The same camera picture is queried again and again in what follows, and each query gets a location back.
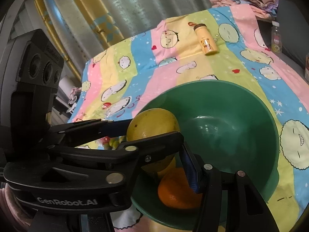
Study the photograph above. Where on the folded pink cloth pile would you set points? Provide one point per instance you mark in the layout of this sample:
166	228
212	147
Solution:
263	9

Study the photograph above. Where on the red tomato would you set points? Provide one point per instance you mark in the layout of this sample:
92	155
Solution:
106	139

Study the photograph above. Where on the small green fruit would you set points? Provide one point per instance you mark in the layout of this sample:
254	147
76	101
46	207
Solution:
116	141

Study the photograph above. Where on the green plastic bowl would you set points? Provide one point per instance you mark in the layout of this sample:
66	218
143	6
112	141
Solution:
228	127

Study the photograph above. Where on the grey sofa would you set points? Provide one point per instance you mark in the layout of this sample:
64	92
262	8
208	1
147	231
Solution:
294	35

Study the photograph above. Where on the colourful cartoon bed sheet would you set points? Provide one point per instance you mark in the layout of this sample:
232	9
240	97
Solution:
121	80

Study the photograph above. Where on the yellow patterned curtain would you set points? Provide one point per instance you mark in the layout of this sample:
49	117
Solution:
79	29

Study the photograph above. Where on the clear plastic bottle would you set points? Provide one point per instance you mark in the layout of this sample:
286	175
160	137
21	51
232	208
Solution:
276	42

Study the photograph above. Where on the yellow-green pear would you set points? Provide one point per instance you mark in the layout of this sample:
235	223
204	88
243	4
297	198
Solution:
154	135

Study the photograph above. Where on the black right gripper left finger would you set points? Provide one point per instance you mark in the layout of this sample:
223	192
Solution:
205	179

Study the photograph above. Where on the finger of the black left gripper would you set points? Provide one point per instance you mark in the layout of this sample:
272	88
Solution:
80	133
70	172

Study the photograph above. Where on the yellow grapefruit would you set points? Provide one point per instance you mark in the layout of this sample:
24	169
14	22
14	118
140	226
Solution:
172	165

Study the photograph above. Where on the orange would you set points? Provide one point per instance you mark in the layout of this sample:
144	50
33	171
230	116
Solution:
175	192

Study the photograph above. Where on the white paper roll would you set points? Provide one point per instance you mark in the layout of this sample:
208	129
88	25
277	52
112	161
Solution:
66	85

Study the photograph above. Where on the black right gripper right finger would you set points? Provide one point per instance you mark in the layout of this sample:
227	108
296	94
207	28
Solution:
246	208

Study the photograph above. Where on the yellow cartoon bottle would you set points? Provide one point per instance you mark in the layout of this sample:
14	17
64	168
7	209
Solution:
205	39

